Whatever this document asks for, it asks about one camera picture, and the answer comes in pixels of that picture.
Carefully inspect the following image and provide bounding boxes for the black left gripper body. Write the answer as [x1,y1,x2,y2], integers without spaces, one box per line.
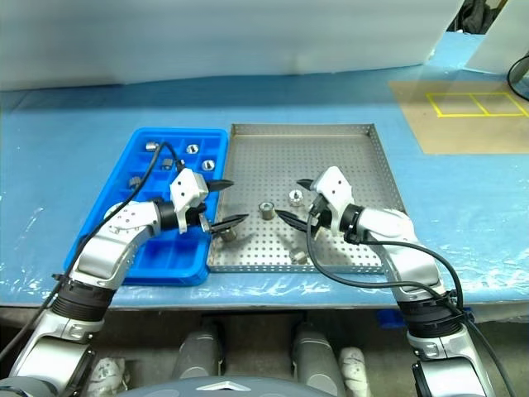
[185,200,213,234]

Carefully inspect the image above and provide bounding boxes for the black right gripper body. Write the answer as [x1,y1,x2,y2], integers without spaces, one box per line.
[306,194,332,238]

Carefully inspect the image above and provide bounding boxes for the blue compartment tray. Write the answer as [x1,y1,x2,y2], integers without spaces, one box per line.
[62,127,230,287]

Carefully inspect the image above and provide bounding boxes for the perforated metal tray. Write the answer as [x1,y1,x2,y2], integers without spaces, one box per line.
[206,122,409,275]

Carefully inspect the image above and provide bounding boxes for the grey rounded robot thigh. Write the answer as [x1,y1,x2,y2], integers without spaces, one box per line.
[291,320,346,385]
[171,318,226,380]

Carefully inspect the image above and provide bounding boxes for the white robot foot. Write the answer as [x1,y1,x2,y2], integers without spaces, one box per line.
[338,347,367,384]
[88,356,127,392]

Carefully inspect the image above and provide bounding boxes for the large white foam board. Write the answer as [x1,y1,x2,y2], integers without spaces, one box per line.
[0,0,466,93]

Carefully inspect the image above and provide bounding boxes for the brown cardboard with yellow tape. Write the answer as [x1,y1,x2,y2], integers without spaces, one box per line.
[388,79,529,156]

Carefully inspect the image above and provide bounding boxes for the grey robot torso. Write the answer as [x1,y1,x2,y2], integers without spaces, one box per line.
[127,374,315,397]

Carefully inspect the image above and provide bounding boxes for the small white panel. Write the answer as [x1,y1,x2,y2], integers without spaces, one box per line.
[465,0,529,78]

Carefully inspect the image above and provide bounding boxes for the black background object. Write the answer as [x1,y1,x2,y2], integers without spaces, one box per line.
[448,0,508,34]

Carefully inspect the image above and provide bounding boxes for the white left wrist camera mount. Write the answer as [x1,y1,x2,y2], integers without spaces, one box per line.
[169,168,209,235]

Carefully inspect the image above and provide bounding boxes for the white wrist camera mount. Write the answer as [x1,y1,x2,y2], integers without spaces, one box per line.
[169,168,209,235]
[310,165,353,237]

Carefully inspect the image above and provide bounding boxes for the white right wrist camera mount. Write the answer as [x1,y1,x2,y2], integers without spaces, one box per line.
[310,165,353,237]

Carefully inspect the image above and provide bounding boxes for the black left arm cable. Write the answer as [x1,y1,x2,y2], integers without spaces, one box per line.
[0,141,186,365]

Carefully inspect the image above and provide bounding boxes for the blue table bracket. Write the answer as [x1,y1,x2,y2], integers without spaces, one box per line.
[375,308,404,330]

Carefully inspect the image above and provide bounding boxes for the black cable loop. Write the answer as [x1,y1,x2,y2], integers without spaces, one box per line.
[507,55,529,100]

